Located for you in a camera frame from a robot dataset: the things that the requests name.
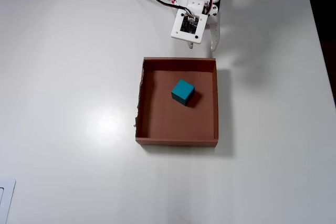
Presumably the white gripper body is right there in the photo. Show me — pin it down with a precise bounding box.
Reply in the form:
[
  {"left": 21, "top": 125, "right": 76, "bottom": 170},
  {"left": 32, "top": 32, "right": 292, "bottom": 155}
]
[{"left": 175, "top": 0, "right": 221, "bottom": 16}]

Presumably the blue cube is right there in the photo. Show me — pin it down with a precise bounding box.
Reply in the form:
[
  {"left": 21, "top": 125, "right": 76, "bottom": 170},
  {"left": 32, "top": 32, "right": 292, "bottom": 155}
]
[{"left": 171, "top": 79, "right": 195, "bottom": 106}]

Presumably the brown cardboard box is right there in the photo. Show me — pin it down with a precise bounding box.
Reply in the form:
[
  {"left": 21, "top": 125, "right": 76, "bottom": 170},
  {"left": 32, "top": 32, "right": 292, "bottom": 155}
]
[{"left": 133, "top": 56, "right": 219, "bottom": 148}]

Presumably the white flat device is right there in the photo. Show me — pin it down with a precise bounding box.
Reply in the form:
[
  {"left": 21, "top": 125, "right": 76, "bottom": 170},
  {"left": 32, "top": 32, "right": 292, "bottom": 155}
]
[{"left": 0, "top": 178, "right": 16, "bottom": 224}]

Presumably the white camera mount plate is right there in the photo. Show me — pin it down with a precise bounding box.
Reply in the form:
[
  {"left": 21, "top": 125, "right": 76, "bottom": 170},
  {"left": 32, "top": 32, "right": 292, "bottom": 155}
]
[{"left": 170, "top": 8, "right": 209, "bottom": 44}]

